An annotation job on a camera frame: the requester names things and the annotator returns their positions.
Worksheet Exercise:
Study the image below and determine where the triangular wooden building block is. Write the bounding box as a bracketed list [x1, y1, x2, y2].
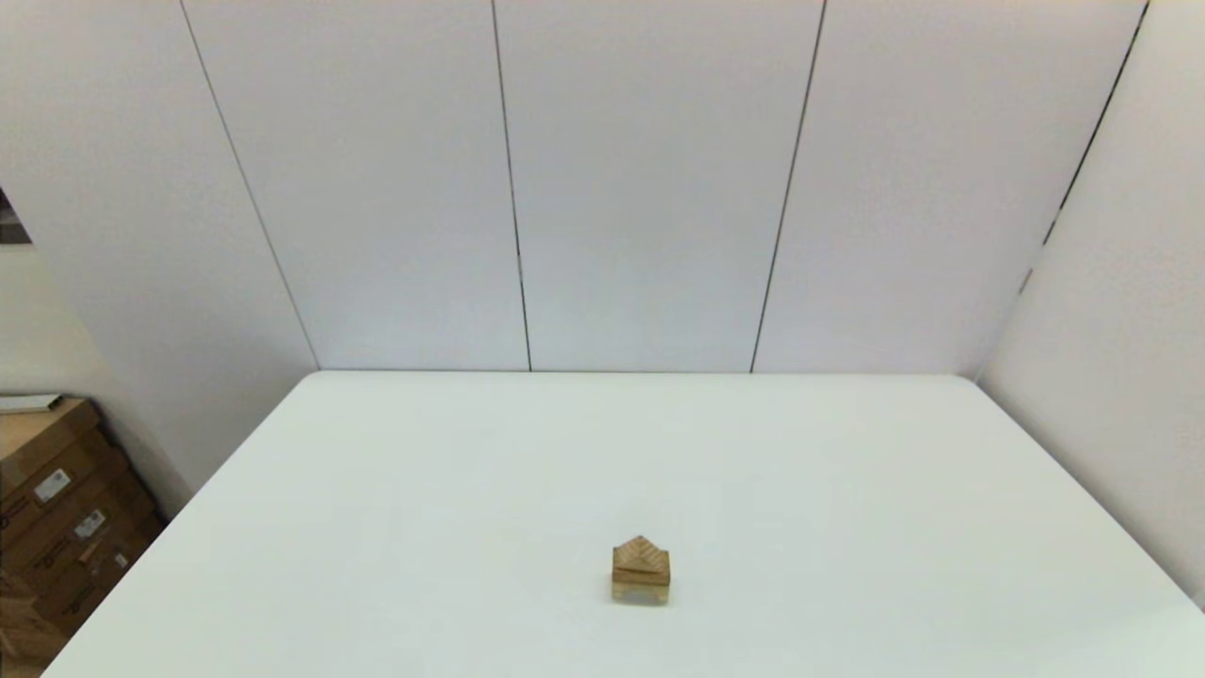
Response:
[612, 535, 672, 573]

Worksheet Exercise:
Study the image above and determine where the brown cardboard box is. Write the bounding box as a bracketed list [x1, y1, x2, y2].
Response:
[0, 460, 144, 577]
[0, 499, 169, 641]
[0, 397, 121, 528]
[0, 574, 69, 678]

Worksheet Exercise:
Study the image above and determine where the dark wall picture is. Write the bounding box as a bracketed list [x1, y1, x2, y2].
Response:
[0, 186, 33, 247]

